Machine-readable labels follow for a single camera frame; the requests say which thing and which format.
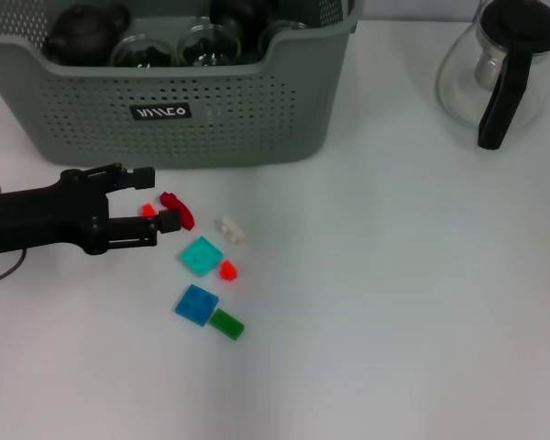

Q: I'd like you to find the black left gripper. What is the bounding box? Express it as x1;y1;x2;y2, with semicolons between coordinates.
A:
0;162;183;258

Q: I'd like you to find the blue square toy brick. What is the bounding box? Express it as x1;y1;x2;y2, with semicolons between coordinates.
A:
173;283;220;327

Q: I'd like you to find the green toy brick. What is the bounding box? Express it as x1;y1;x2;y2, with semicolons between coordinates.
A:
209;308;246;342

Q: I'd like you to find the dark red curved block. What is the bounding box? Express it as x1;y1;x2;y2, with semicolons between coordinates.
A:
159;191;197;230

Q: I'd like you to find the grey-green perforated storage bin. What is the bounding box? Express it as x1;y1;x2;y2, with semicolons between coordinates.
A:
0;0;363;170

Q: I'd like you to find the teal square toy brick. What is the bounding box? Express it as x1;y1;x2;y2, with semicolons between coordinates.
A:
179;236;224;279

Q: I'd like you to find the white toy brick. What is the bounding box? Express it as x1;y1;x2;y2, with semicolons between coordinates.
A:
214;215;248;246

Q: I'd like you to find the dark clay teapot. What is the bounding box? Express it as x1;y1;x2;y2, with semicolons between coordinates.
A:
41;4;132;66

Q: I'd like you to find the glass pitcher black handle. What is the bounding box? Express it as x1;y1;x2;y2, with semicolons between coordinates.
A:
435;0;550;151

